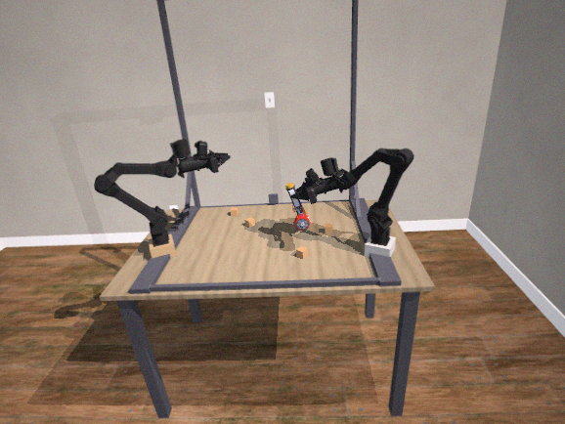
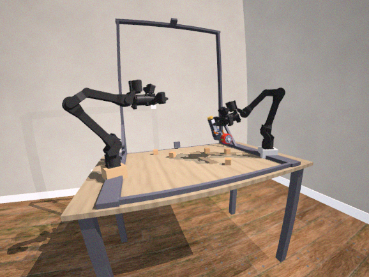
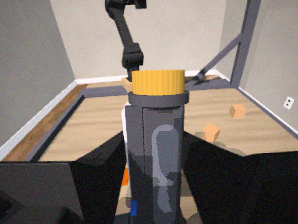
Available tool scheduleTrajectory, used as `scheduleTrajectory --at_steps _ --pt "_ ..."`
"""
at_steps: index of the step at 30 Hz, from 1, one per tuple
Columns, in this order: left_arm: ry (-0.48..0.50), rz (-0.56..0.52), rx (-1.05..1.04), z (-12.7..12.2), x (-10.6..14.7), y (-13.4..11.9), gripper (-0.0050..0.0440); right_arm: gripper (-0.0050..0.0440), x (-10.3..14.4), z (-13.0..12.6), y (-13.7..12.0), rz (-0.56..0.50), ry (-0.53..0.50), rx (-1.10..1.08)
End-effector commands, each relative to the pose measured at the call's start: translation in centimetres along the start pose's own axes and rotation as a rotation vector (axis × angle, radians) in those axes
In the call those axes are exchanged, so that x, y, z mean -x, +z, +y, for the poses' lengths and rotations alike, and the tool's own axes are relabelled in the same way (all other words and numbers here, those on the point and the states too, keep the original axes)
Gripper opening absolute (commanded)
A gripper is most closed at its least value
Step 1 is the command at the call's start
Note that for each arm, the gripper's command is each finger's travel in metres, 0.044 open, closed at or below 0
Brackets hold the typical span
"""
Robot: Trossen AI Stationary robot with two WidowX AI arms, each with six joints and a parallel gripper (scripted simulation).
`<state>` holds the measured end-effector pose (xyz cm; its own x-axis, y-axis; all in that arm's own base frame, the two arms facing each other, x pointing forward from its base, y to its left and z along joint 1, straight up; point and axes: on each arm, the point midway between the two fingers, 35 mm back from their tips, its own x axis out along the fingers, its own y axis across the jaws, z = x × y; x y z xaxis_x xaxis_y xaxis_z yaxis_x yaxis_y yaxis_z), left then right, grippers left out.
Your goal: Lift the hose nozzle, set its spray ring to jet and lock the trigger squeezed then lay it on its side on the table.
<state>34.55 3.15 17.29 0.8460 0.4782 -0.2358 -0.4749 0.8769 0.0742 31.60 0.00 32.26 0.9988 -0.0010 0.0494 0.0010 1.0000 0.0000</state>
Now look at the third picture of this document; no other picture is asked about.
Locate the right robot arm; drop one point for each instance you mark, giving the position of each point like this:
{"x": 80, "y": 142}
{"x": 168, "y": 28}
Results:
{"x": 132, "y": 53}

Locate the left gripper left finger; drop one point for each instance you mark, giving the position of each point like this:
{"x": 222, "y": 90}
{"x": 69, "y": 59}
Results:
{"x": 89, "y": 186}

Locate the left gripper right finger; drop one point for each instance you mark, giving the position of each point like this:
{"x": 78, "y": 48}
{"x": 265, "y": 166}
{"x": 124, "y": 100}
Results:
{"x": 225, "y": 185}

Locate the grey metal overhead frame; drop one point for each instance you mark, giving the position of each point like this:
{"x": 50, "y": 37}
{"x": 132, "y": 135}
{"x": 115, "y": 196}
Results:
{"x": 243, "y": 40}

